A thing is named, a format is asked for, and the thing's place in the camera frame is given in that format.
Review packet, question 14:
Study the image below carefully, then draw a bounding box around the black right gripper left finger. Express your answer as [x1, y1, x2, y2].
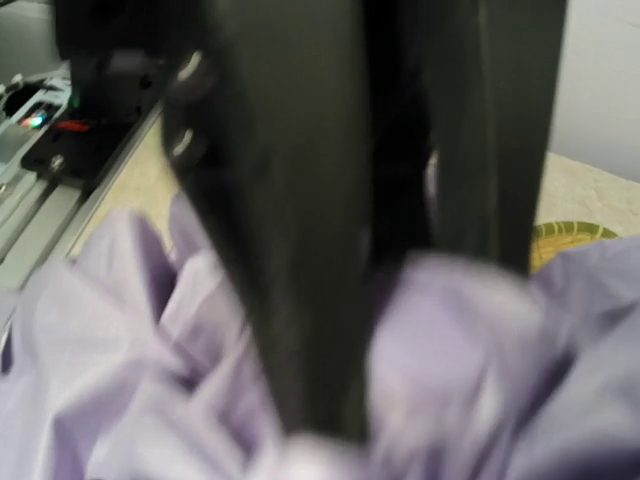
[162, 1, 372, 440]

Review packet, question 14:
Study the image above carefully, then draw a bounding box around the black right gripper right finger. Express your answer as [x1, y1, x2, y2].
[424, 1, 567, 275]

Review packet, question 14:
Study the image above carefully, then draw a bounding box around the lilac umbrella with black lining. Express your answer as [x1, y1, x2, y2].
[1, 196, 639, 479]

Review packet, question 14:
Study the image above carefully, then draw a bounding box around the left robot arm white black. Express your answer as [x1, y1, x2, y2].
[52, 1, 208, 130]

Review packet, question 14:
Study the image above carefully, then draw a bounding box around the woven bamboo tray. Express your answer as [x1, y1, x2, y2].
[530, 221, 620, 273]

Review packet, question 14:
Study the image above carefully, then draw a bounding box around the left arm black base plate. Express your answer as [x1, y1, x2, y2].
[20, 99, 157, 192]

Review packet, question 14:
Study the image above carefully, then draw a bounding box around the aluminium front rail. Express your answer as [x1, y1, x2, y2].
[1, 71, 158, 290]

